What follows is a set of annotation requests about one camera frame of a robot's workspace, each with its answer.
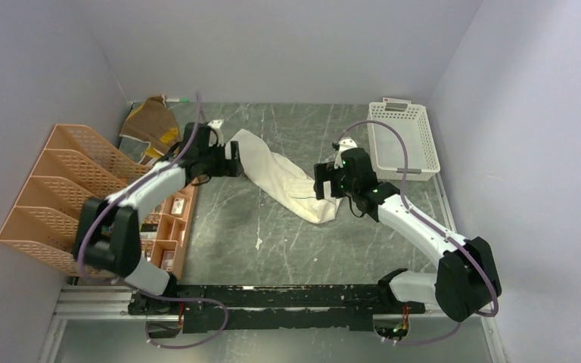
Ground white towel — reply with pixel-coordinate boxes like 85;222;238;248
231;129;340;225

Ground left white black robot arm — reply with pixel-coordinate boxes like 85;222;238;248
72;123;244;315

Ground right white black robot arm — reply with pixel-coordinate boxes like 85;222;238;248
313;147;502;322

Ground brown yellow cloth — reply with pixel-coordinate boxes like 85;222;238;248
119;95;180;165

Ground white plastic basket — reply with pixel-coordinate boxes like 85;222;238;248
367;98;441;182

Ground orange compartment tray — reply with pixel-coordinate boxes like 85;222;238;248
140;185;198;278

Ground orange file organizer rack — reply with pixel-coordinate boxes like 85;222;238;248
0;124;149;277

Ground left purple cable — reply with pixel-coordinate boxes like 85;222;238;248
76;92;230;350

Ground purple cable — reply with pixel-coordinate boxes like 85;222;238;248
76;92;230;350
337;119;501;346

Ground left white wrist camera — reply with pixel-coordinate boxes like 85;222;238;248
207;119;225;146

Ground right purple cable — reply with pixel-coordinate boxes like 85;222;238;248
337;119;501;346

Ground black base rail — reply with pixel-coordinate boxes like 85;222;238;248
128;284;425;334

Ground aluminium frame rails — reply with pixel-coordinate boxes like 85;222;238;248
39;172;495;363

